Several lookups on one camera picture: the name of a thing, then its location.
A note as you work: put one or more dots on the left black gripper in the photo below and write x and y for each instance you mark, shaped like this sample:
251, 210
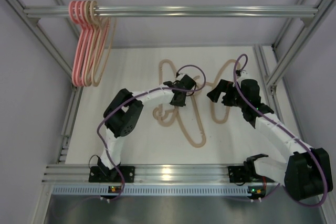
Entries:
178, 96

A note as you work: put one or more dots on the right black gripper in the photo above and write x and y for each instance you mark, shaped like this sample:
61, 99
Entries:
227, 94

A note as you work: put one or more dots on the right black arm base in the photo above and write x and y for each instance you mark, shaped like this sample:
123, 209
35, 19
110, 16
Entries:
245, 173

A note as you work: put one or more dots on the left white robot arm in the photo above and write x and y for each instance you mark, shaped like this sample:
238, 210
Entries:
122, 114

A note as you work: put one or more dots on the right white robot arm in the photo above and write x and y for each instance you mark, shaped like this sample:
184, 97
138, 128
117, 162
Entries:
305, 172

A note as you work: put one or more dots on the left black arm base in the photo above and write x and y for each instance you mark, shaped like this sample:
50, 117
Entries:
102, 174

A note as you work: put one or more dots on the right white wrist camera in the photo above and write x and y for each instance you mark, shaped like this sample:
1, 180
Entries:
241, 73

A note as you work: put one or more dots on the aluminium hanging rail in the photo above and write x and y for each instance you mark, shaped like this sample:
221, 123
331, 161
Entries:
262, 11

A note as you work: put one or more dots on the front aluminium rail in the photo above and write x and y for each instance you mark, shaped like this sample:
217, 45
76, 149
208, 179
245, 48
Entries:
167, 174

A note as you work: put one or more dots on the grey slotted cable duct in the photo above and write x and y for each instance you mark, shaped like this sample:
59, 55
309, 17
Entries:
158, 190

